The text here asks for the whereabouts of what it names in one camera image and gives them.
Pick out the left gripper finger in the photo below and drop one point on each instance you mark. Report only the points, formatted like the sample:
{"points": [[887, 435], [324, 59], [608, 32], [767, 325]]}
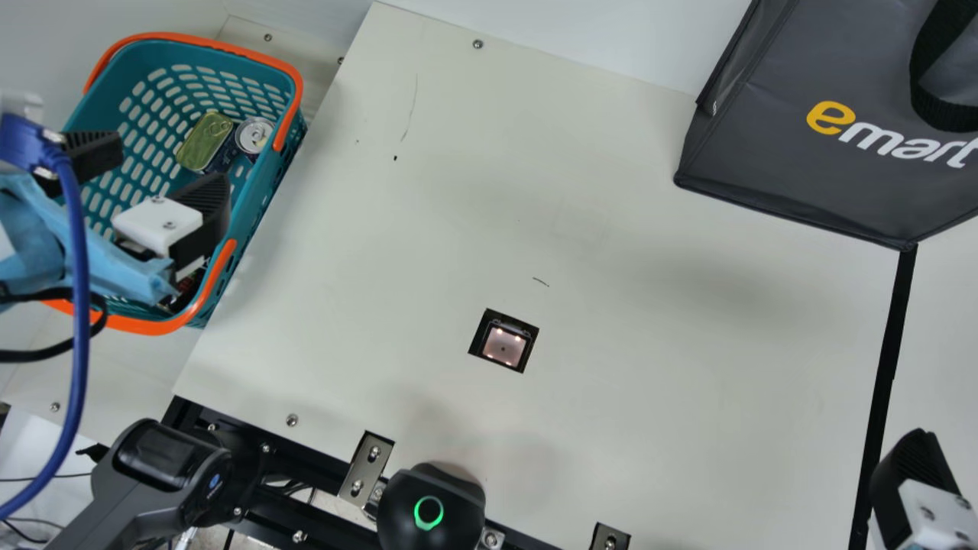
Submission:
{"points": [[164, 221], [92, 151]]}

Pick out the black device with green light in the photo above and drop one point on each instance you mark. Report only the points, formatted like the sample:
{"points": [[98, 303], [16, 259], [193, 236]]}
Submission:
{"points": [[405, 496]]}

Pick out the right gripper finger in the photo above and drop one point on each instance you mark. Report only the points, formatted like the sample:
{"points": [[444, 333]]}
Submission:
{"points": [[909, 473]]}

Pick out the rectangular tin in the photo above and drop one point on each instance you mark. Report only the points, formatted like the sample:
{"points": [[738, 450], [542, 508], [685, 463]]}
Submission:
{"points": [[202, 141]]}

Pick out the black strip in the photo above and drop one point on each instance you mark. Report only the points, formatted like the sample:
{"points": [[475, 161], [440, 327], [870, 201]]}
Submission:
{"points": [[888, 367]]}

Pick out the small square scanner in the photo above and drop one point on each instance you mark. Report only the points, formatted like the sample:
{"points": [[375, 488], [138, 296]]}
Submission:
{"points": [[504, 342]]}

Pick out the dark grey bag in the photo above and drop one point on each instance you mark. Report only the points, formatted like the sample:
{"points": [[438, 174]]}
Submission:
{"points": [[802, 168]]}

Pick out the can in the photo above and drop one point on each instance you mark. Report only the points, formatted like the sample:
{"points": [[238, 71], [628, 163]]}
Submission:
{"points": [[254, 136]]}

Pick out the teal shopping basket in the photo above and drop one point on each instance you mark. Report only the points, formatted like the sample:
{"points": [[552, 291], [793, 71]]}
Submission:
{"points": [[254, 221]]}

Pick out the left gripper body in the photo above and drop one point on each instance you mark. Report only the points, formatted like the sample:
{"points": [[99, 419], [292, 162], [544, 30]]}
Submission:
{"points": [[30, 244]]}

